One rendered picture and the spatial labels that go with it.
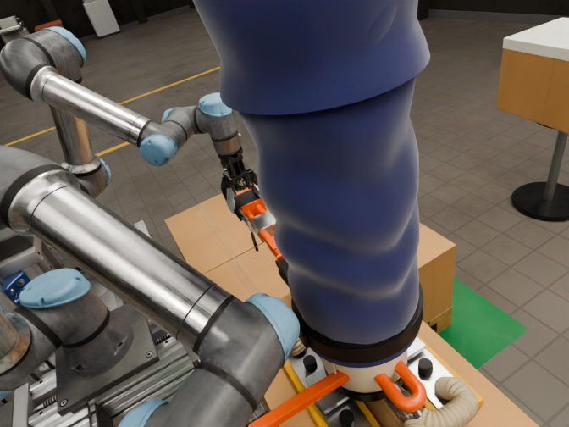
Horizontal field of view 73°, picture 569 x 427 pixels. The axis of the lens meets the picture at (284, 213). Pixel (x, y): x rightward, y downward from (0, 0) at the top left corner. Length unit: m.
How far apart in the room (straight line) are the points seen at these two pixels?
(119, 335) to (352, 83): 0.80
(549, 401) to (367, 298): 1.55
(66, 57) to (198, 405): 1.00
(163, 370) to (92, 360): 0.18
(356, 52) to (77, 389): 0.89
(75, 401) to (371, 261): 0.73
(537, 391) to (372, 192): 1.69
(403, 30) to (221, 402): 0.38
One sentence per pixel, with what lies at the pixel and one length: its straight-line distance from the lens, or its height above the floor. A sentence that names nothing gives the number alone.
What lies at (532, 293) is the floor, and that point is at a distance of 2.39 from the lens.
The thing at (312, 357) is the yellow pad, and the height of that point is 1.00.
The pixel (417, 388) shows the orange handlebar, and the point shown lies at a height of 1.09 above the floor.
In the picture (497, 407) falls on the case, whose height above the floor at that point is 0.95.
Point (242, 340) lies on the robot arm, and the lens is 0.42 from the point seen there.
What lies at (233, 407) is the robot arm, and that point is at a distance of 0.41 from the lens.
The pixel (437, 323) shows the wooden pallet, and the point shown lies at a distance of 2.06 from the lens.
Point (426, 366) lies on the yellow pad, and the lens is 0.87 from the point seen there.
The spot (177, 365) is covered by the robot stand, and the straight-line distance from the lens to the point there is 1.08.
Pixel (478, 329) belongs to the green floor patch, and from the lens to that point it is 2.18.
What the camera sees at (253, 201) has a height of 1.10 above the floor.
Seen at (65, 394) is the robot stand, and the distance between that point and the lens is 1.04.
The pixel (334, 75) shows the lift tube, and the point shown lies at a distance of 0.37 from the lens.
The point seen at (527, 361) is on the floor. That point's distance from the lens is 2.13.
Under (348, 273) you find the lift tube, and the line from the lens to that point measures 0.51.
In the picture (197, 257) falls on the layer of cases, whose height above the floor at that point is 0.54.
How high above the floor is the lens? 1.74
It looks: 36 degrees down
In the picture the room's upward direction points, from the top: 15 degrees counter-clockwise
